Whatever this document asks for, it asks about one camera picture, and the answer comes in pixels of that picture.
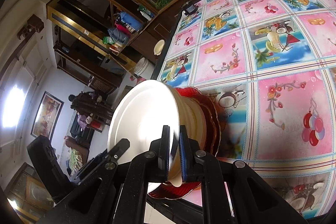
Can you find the colourful printed tablecloth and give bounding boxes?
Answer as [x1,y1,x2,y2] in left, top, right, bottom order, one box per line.
[157,0,335,219]

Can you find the small black table device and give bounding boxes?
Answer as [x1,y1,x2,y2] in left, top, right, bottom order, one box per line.
[182,1,198,16]

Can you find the small red glass plate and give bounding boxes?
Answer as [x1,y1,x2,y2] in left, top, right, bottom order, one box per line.
[196,94,221,156]

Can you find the white plastic bucket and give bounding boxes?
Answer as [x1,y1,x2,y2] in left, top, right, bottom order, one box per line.
[134,57,154,80]

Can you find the small beige plastic bowl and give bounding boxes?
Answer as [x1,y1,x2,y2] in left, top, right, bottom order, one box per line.
[182,97,203,146]

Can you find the person in dark red coat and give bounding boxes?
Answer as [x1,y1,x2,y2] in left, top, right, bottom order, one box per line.
[68,92,113,120]

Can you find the large beige plastic bowl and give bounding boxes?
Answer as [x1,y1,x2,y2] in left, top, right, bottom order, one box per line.
[168,89,206,187]

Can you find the framed wall picture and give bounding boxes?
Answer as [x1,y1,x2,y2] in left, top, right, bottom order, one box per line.
[30,91,64,140]

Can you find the red thermos flask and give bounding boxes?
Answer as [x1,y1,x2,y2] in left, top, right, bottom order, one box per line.
[115,23,132,36]

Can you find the blue thermos flask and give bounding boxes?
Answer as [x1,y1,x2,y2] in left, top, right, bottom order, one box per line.
[120,11,142,31]

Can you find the stacked bowls on stool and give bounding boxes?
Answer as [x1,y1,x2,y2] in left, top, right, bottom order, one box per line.
[153,39,165,56]

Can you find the large red glass plate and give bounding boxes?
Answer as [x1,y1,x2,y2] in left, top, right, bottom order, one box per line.
[149,87,221,200]

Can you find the white foam bowl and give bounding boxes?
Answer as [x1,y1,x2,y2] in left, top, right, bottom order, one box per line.
[106,79,182,180]
[168,86,187,187]

